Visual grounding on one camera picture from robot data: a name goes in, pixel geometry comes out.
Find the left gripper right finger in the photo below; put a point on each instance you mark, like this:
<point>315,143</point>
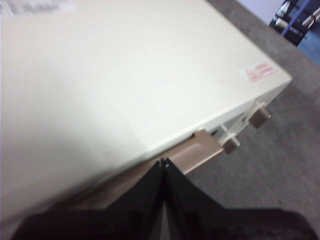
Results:
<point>225,225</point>

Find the small beige oven knob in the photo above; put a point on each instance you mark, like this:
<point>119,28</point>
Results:
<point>231,145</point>

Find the large beige oven knob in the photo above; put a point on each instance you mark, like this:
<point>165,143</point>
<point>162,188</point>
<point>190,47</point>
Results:
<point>260,116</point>

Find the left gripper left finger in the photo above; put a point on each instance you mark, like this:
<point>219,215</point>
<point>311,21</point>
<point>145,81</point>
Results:
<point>112,225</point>

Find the cream Toshiba toaster oven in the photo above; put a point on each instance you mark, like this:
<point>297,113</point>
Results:
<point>125,75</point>

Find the dark background equipment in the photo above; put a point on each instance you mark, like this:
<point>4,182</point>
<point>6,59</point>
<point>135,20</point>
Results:
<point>295,25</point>

